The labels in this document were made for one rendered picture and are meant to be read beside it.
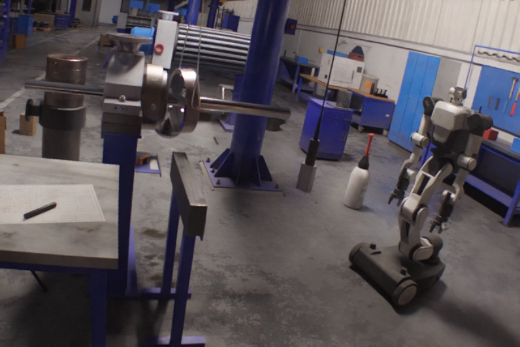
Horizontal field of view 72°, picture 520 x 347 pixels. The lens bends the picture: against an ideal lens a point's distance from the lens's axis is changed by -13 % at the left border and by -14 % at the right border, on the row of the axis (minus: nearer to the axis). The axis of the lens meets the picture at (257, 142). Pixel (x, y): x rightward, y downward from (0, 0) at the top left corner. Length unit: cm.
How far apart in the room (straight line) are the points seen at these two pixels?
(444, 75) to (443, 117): 431
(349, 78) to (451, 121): 653
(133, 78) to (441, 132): 194
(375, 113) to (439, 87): 177
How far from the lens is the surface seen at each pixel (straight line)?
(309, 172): 183
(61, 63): 361
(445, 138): 280
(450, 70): 717
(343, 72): 906
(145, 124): 227
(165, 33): 575
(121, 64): 218
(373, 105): 822
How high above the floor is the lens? 156
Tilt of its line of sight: 16 degrees down
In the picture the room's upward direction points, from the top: 11 degrees clockwise
